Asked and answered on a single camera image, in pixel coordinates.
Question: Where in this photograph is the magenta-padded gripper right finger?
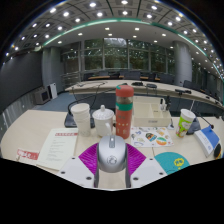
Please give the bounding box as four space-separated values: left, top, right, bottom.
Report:
125 143 168 189

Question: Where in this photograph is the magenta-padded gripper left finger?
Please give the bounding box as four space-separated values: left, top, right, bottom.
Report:
57 142 100 189

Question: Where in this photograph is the silver grey computer mouse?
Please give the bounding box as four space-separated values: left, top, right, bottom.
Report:
96 134 128 174

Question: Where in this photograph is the round teal cartoon mouse pad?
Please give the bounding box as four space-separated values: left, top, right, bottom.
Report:
153 151 191 176

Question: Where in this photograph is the colourful sticker sheet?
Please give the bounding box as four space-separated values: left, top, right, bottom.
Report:
129 126 175 149

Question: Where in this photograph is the cream paper document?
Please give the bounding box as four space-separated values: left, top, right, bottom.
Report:
35 127 79 172

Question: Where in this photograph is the white lidded ceramic mug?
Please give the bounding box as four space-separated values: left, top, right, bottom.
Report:
91 104 115 138

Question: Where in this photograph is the stack of white paper cups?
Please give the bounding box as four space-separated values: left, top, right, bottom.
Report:
70 102 92 138

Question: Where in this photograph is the black desk microphone unit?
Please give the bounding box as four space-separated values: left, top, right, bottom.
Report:
63 99 96 129
185 111 215 136

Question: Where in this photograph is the beige wooden tray box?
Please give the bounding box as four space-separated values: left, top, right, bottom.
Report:
132 101 173 128

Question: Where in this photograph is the red drink bottle green band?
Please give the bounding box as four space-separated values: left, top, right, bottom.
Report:
114 84 135 140

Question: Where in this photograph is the green printed paper cup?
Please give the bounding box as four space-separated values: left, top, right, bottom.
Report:
175 108 197 139

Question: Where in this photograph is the red and white leaflet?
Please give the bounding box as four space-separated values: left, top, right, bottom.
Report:
15 147 40 167

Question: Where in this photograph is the blue and white book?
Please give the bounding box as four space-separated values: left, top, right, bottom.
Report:
193 125 222 158

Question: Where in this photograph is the white floor appliance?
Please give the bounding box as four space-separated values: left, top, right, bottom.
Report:
48 82 59 100

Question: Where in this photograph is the grey floor box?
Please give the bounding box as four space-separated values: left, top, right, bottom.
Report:
33 85 52 106

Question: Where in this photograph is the black handheld microphone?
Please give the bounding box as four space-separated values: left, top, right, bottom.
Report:
213 142 224 160

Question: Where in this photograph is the group of dark office chairs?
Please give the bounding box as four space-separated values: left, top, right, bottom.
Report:
83 68 224 101

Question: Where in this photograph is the group of ceiling lights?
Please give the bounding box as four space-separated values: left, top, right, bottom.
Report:
4 0 224 73

